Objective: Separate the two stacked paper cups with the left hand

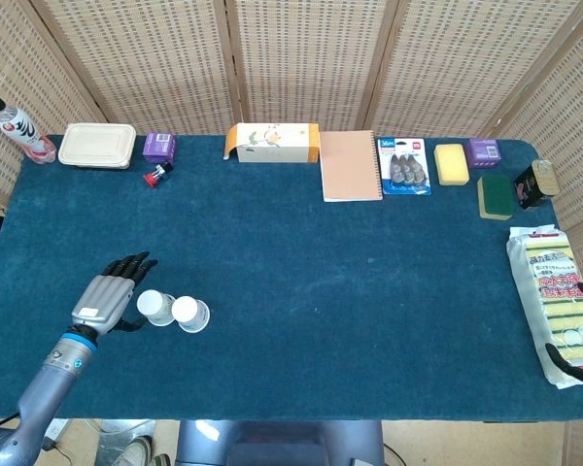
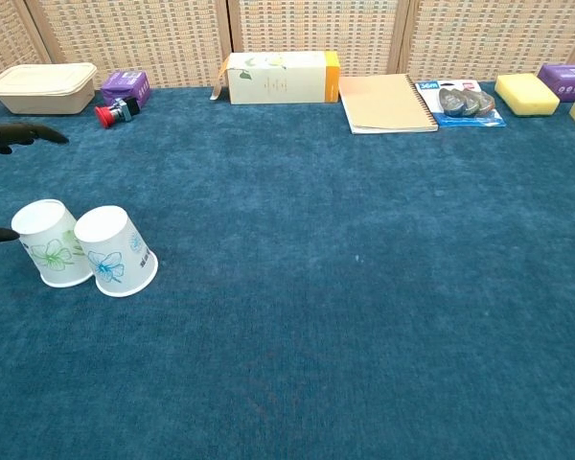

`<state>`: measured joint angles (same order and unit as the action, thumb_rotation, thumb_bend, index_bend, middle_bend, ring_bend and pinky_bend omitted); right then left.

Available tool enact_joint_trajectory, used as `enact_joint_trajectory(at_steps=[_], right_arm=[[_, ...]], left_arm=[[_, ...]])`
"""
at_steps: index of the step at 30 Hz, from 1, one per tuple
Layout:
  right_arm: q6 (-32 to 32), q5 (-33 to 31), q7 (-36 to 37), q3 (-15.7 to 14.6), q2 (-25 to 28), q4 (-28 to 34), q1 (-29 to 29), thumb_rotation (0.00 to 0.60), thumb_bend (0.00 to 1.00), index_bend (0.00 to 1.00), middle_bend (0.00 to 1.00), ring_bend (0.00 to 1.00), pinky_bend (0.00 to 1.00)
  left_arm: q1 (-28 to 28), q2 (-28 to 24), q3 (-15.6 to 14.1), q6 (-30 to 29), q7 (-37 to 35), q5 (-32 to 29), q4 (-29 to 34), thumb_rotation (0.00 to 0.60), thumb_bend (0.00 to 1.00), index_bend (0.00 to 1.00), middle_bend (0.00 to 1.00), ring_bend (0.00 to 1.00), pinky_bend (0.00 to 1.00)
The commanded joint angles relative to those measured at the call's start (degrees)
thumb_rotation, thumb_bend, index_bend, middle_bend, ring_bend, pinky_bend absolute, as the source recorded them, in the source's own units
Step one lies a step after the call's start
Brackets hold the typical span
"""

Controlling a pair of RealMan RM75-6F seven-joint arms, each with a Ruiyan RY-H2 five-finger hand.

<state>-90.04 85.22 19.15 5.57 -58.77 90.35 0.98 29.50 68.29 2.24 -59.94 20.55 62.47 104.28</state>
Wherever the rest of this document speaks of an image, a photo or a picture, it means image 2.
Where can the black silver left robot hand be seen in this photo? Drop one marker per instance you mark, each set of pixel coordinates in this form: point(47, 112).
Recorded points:
point(19, 134)

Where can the paper cup green flower print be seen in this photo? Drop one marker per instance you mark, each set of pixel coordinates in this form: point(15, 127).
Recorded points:
point(48, 244)

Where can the paper cup blue flower print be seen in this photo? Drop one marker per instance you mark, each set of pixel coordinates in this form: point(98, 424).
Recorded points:
point(112, 254)

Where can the beige lidded food container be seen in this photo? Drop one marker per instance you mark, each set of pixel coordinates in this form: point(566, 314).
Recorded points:
point(43, 91)

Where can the red emergency stop button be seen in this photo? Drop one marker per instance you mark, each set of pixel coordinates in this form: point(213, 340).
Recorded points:
point(115, 112)

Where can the purple box with barcode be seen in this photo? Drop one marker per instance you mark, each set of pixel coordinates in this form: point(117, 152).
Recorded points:
point(127, 86)

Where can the white orange tissue box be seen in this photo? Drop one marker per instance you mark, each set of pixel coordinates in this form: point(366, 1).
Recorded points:
point(278, 79)

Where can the woven bamboo folding screen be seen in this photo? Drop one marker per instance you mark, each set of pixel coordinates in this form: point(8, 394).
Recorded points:
point(287, 29)

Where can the blue cloth table mat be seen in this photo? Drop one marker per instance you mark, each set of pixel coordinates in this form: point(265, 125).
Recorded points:
point(316, 287)

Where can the tan spiral notebook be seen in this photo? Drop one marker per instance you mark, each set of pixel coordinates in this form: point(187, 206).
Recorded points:
point(388, 103)

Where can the blue correction tape pack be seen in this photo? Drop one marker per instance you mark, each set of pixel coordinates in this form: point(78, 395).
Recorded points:
point(465, 103)

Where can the purple box with icons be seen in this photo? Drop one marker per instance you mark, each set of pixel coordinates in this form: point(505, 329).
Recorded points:
point(568, 81)

